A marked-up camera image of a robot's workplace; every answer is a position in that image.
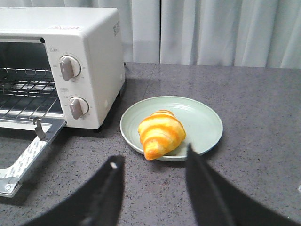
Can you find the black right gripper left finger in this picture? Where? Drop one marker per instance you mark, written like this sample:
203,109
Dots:
97,203

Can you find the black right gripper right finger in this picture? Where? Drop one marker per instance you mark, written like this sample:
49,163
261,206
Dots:
216,202

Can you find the yellow croissant bread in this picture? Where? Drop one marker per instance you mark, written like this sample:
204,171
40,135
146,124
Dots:
160,133

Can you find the glass oven door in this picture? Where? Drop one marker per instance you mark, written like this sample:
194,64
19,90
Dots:
46,130

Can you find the lower oven knob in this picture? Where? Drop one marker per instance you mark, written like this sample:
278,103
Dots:
78,107

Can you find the oven knob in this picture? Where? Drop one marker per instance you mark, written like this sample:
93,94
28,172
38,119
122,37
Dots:
78,107
70,67

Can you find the upper oven knob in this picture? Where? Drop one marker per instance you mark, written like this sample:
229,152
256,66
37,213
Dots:
70,67

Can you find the white toaster oven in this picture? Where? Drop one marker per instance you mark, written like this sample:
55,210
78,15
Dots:
37,37

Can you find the light green plate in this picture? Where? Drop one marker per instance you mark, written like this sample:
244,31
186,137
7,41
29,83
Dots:
202,124

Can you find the white curtain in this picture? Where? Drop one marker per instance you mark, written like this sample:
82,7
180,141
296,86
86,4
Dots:
252,33

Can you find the wire oven rack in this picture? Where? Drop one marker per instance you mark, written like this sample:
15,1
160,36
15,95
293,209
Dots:
28,93

